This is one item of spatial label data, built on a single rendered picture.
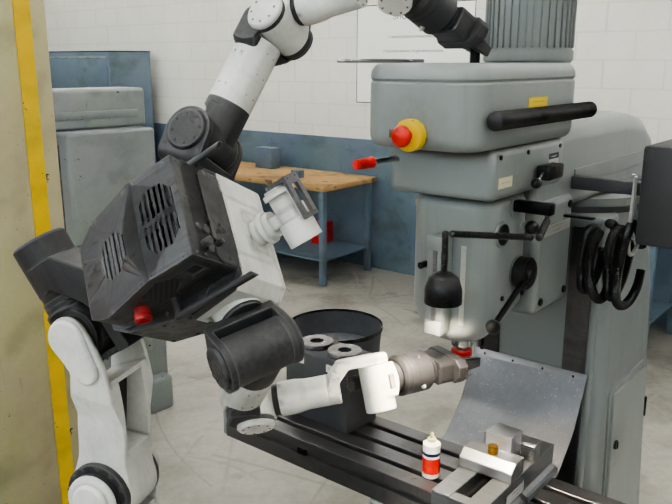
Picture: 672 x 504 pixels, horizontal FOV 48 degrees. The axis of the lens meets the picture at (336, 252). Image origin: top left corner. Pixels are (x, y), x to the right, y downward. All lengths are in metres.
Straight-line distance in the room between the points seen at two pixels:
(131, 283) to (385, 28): 5.72
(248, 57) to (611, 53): 4.62
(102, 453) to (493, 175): 0.97
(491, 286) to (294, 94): 6.09
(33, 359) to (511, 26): 2.08
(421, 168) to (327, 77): 5.76
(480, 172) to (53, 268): 0.85
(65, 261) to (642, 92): 4.86
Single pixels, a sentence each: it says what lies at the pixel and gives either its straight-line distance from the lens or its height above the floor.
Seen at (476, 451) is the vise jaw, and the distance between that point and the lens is 1.72.
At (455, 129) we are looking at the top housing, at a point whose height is 1.77.
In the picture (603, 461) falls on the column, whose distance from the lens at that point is 2.19.
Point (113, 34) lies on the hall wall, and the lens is 9.70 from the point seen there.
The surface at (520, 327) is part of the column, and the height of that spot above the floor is 1.21.
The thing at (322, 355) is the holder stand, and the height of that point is 1.15.
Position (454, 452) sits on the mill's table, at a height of 0.96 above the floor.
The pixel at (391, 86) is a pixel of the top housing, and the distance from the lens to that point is 1.45.
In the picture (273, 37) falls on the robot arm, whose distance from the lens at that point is 1.54.
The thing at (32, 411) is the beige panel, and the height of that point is 0.63.
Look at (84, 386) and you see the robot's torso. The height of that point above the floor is 1.27.
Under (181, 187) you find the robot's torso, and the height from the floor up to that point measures 1.69.
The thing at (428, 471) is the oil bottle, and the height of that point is 0.99.
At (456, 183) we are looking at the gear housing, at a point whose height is 1.66.
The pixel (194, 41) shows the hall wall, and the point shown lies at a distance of 8.56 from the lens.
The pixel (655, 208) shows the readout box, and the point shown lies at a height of 1.60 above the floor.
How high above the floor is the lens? 1.89
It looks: 14 degrees down
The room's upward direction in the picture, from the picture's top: straight up
